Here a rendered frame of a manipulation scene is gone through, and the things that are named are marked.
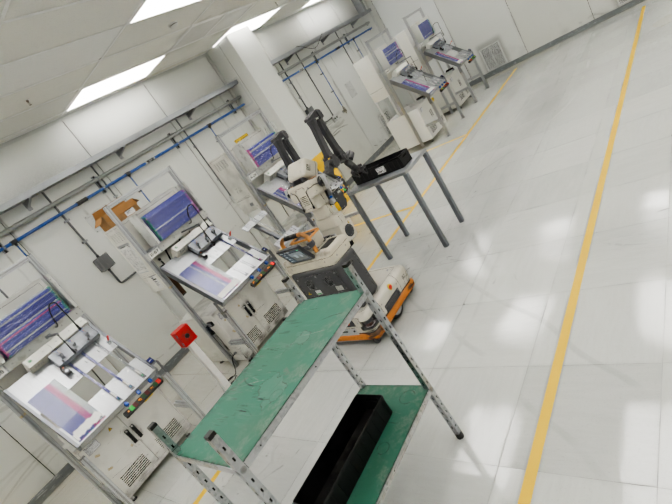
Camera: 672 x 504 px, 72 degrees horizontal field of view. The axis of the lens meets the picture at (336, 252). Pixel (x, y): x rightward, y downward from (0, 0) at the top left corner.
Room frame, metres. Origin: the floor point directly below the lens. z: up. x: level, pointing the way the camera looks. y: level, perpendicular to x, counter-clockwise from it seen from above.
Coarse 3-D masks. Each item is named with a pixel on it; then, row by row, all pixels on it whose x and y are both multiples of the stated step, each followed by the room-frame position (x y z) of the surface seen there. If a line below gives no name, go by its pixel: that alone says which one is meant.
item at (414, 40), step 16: (416, 32) 8.67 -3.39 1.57; (432, 32) 8.95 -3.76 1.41; (416, 48) 8.77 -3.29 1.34; (432, 48) 8.76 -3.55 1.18; (448, 48) 8.81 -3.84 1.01; (416, 64) 8.77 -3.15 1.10; (448, 64) 9.09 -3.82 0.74; (448, 80) 8.47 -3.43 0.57; (464, 80) 8.24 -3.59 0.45; (448, 96) 8.57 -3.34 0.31; (464, 96) 8.64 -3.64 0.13
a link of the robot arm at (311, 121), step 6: (312, 114) 3.52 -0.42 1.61; (306, 120) 3.53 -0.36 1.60; (312, 120) 3.51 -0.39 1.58; (312, 126) 3.51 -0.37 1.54; (312, 132) 3.53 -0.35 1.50; (318, 132) 3.51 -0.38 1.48; (318, 138) 3.50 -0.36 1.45; (318, 144) 3.52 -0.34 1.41; (324, 144) 3.50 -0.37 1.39; (324, 150) 3.49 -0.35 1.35; (330, 150) 3.51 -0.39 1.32; (324, 156) 3.50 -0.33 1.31; (330, 156) 3.47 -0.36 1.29; (324, 162) 3.53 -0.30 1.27; (330, 162) 3.46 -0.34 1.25; (336, 162) 3.46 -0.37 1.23
